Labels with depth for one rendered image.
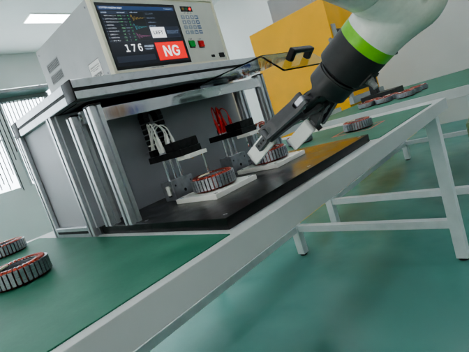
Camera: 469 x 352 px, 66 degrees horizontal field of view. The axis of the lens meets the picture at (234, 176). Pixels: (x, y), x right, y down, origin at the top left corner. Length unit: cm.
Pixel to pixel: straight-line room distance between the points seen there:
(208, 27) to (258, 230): 79
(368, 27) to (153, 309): 49
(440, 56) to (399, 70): 56
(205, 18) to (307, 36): 347
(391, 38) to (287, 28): 423
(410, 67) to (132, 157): 542
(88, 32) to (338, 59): 67
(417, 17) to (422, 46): 552
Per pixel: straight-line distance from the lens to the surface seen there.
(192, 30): 119
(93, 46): 105
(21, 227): 732
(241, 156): 118
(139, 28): 107
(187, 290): 53
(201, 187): 87
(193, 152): 91
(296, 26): 475
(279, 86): 492
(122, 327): 48
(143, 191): 108
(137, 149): 109
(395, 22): 59
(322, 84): 64
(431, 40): 608
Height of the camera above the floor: 92
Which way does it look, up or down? 8 degrees down
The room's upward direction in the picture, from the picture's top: 18 degrees counter-clockwise
